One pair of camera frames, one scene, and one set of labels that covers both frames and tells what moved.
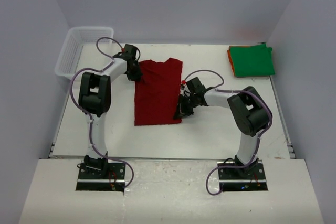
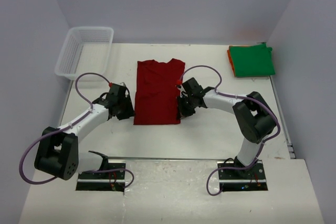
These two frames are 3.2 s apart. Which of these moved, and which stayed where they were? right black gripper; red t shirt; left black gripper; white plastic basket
Moved: left black gripper
Stayed: red t shirt; right black gripper; white plastic basket
